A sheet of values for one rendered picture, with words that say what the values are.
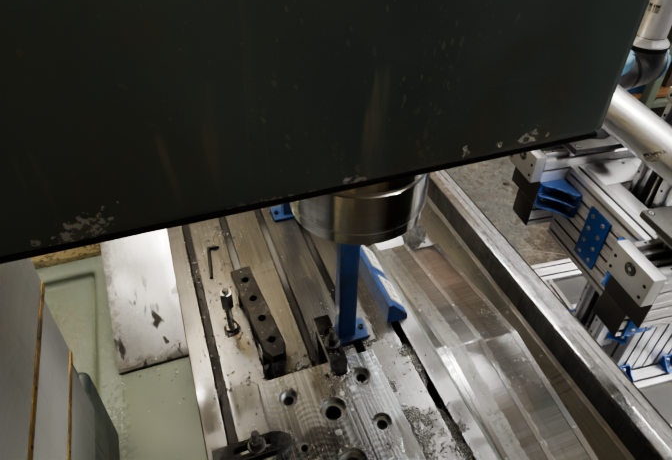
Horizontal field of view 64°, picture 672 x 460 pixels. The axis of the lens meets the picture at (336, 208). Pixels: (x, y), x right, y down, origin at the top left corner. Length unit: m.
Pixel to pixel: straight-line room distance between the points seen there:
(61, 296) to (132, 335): 0.37
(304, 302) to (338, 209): 0.76
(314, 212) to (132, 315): 1.12
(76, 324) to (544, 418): 1.30
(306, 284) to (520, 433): 0.58
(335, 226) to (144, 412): 1.04
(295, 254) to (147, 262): 0.48
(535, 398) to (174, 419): 0.87
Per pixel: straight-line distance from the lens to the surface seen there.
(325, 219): 0.56
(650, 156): 1.27
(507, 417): 1.36
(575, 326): 1.50
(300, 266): 1.36
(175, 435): 1.46
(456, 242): 1.80
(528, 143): 0.53
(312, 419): 1.01
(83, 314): 1.82
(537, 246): 2.91
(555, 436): 1.40
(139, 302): 1.63
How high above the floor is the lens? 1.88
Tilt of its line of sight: 40 degrees down
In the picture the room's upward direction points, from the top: 1 degrees clockwise
